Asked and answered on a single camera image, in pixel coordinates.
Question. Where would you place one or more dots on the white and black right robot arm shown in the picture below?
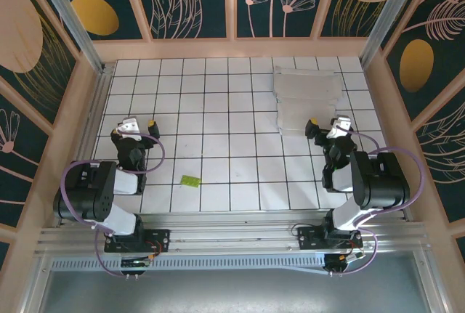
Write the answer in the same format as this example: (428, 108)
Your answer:
(381, 182)

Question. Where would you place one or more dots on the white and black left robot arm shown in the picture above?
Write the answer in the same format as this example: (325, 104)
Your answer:
(91, 189)

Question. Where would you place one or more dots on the green toy brick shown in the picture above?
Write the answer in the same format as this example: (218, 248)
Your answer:
(190, 181)

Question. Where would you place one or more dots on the grey metal panel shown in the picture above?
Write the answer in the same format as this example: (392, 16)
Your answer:
(232, 295)

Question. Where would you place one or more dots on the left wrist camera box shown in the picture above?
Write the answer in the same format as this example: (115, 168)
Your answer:
(129, 126)

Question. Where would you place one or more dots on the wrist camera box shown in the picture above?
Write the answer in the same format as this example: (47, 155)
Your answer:
(129, 126)
(339, 126)

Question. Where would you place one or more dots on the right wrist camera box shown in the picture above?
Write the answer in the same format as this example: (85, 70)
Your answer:
(339, 126)

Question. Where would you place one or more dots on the aluminium side rail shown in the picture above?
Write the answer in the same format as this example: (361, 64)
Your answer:
(95, 109)

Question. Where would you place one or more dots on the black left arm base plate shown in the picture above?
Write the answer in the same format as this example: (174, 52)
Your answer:
(156, 240)

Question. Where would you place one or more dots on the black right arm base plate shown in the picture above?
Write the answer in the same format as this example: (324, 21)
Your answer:
(309, 238)

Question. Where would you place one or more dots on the aluminium frame post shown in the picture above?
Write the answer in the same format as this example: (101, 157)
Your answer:
(72, 26)
(385, 19)

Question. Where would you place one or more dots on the aluminium mounting rail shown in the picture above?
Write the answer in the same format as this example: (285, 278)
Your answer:
(232, 233)

